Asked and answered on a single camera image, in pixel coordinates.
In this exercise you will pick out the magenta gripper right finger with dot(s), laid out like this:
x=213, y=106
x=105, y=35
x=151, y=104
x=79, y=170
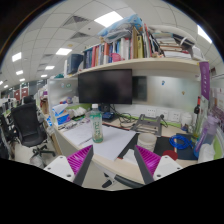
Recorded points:
x=152, y=166

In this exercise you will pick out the row of books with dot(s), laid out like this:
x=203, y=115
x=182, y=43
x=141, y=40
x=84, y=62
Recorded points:
x=136, y=45

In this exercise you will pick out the white wall shelf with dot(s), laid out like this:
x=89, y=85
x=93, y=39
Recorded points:
x=163, y=67

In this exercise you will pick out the dark blue storage box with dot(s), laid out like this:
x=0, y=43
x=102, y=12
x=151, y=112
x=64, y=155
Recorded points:
x=73, y=62

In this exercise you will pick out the white paper cup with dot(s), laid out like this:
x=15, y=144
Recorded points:
x=147, y=141

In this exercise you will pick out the purple water bottle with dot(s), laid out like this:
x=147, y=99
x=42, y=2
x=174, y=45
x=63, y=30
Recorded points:
x=207, y=135

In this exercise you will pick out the stack of books right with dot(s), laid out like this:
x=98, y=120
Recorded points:
x=172, y=45

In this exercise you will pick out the blue plastic bag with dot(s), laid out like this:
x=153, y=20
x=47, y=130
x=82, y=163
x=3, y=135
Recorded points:
x=122, y=25

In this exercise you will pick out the blue tissue box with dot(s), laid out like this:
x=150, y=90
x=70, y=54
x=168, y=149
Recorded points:
x=60, y=114

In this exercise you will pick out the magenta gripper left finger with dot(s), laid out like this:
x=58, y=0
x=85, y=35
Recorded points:
x=74, y=167

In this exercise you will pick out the grey metal laptop stand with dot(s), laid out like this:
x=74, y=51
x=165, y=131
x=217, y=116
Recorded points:
x=148, y=125

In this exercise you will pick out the green plastic water bottle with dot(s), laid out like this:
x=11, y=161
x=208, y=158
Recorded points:
x=96, y=124

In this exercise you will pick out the black mouse pad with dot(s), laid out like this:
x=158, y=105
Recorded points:
x=163, y=144

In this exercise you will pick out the purple hanging banner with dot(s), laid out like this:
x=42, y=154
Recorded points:
x=205, y=79

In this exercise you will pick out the black computer monitor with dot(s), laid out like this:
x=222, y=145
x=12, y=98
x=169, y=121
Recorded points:
x=106, y=86

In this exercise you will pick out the black office chair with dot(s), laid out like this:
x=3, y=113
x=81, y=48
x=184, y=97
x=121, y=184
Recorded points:
x=30, y=131

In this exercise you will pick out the white power socket strip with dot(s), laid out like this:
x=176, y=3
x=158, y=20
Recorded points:
x=169, y=114

